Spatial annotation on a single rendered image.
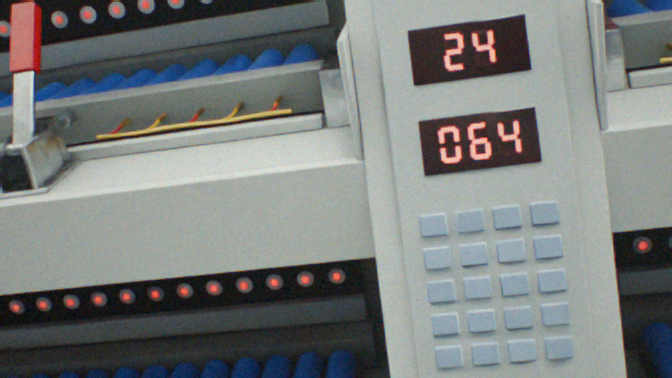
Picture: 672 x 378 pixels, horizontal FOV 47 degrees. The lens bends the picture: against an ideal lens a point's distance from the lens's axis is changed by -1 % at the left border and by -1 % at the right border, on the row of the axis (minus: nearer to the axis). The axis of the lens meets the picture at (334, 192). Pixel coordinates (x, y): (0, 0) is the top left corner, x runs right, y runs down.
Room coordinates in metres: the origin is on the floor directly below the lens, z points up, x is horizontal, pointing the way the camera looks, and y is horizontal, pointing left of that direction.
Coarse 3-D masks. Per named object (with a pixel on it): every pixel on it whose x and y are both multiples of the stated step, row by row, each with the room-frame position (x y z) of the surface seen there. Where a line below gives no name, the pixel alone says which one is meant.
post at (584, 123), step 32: (352, 0) 0.32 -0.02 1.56; (576, 0) 0.30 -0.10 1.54; (352, 32) 0.32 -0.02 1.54; (576, 32) 0.30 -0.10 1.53; (352, 64) 0.32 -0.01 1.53; (576, 64) 0.30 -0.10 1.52; (384, 96) 0.31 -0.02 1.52; (576, 96) 0.30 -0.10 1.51; (384, 128) 0.31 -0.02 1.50; (576, 128) 0.30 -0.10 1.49; (384, 160) 0.31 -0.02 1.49; (576, 160) 0.30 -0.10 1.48; (384, 192) 0.32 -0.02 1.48; (384, 224) 0.32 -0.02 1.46; (608, 224) 0.30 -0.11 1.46; (384, 256) 0.32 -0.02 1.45; (608, 256) 0.30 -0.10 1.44; (384, 288) 0.32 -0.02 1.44; (608, 288) 0.30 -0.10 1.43; (384, 320) 0.32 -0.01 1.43; (608, 320) 0.30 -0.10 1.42; (608, 352) 0.30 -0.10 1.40
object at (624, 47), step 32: (608, 0) 0.45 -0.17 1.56; (640, 0) 0.44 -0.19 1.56; (608, 32) 0.34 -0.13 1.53; (640, 32) 0.36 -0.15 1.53; (608, 64) 0.34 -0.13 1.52; (640, 64) 0.37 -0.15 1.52; (608, 96) 0.34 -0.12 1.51; (640, 96) 0.33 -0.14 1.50; (608, 128) 0.30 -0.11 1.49; (640, 128) 0.30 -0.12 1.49; (608, 160) 0.30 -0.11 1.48; (640, 160) 0.30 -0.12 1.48; (608, 192) 0.31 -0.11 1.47; (640, 192) 0.31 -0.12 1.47; (640, 224) 0.31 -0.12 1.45
